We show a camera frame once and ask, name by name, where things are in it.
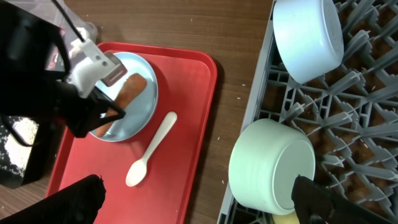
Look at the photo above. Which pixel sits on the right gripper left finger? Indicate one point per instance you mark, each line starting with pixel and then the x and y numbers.
pixel 78 203

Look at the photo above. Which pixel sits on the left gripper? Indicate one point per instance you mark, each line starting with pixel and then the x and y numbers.
pixel 82 115

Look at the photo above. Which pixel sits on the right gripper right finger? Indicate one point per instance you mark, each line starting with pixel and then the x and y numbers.
pixel 316 204

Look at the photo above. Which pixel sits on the large light blue plate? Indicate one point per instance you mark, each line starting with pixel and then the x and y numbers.
pixel 140 110

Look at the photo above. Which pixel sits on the yellow plastic cup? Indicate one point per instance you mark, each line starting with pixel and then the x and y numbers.
pixel 286 219

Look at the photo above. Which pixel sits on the orange carrot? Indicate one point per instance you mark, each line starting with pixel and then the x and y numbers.
pixel 132 88

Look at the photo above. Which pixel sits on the white plastic spoon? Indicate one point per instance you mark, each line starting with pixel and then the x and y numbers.
pixel 138 169

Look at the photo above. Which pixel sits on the mint green bowl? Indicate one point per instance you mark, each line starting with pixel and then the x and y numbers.
pixel 266 159

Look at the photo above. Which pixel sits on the white rice pile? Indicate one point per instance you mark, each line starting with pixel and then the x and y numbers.
pixel 14 156

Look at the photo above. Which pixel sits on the small light blue bowl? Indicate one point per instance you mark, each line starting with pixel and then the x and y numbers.
pixel 309 37

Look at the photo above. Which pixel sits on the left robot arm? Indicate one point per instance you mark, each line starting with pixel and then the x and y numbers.
pixel 40 89

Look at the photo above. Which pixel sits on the grey dishwasher rack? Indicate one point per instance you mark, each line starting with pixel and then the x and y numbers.
pixel 350 113

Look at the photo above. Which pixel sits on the red serving tray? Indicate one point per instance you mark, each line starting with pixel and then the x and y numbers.
pixel 186 81

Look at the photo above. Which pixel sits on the black tray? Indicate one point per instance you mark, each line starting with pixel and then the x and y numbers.
pixel 35 165

